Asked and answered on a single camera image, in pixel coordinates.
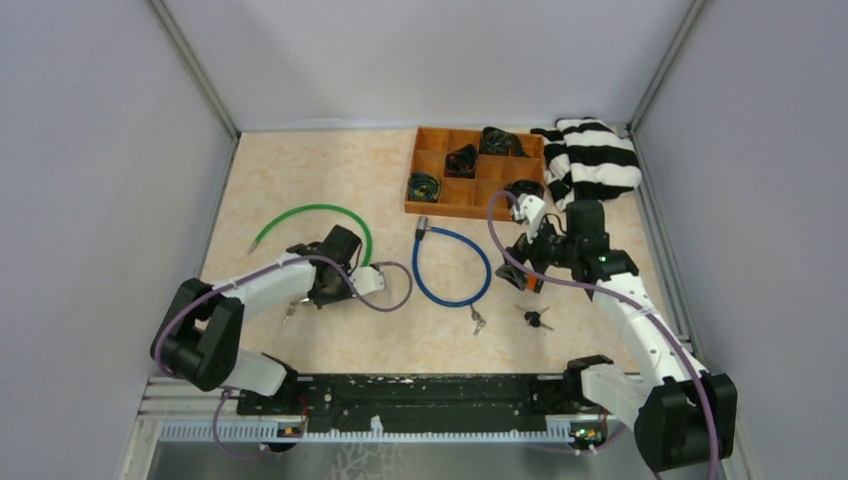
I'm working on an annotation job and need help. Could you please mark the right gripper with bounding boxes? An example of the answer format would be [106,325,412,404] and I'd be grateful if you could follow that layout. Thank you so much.
[496,214,579,290]

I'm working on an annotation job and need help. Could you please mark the green lock key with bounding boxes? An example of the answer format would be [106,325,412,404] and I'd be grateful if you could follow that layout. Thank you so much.
[282,298,311,326]

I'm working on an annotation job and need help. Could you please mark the green cable lock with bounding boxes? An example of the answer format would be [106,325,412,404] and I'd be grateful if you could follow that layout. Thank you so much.
[246,203,374,266]

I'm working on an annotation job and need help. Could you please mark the black padlock keys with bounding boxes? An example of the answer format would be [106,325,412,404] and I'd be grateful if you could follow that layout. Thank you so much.
[515,305,554,331]

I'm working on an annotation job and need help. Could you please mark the blue lock key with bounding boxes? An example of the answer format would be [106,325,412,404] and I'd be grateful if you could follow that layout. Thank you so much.
[469,304,487,337]

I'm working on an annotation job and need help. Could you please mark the blue cable lock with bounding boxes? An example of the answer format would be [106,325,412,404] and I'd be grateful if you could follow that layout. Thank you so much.
[411,215,494,310]

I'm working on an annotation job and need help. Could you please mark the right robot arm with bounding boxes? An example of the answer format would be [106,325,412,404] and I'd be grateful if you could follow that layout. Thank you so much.
[487,190,738,479]

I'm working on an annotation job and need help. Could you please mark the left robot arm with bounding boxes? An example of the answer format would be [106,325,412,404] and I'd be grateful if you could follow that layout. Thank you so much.
[150,225,362,414]

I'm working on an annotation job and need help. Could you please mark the rolled dark tie, front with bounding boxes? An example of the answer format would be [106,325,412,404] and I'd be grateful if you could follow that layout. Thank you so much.
[504,179,545,198]

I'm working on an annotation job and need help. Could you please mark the rolled dark tie, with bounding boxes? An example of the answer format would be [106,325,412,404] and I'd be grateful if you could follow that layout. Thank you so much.
[504,179,545,198]
[444,144,479,179]

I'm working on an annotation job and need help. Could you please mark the black white striped towel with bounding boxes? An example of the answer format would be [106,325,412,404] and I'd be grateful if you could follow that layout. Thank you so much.
[530,117,643,211]

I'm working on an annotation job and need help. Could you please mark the wooden compartment tray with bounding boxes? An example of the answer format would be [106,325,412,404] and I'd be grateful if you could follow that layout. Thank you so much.
[404,127,545,219]

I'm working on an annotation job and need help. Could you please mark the rolled dark tie, middle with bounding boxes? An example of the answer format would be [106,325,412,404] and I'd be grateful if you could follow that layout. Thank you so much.
[444,144,479,179]

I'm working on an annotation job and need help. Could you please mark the rolled green tie, unrolling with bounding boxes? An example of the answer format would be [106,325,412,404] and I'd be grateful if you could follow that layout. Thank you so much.
[479,126,529,158]

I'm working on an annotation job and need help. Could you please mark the rolled floral tie, left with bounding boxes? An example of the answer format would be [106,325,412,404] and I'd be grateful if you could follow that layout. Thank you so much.
[406,172,442,203]

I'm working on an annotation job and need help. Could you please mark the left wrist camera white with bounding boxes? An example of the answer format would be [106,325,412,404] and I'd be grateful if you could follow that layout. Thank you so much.
[350,265,386,296]

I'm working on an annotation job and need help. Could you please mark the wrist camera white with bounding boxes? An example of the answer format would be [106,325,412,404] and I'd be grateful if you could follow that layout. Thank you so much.
[350,265,386,296]
[510,194,546,243]

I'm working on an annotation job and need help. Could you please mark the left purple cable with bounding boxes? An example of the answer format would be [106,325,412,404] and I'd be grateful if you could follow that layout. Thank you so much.
[152,254,415,460]

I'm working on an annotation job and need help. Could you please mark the purple cable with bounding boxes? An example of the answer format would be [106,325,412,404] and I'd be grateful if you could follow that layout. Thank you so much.
[486,190,722,480]
[152,254,415,460]

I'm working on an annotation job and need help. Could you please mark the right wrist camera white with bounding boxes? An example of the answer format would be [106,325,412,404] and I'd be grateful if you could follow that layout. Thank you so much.
[510,194,546,243]

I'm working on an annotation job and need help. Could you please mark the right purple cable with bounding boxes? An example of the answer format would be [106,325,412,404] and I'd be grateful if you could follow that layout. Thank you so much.
[486,190,722,480]

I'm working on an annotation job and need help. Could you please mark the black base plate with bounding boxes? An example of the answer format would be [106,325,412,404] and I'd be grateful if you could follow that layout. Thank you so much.
[237,374,614,439]

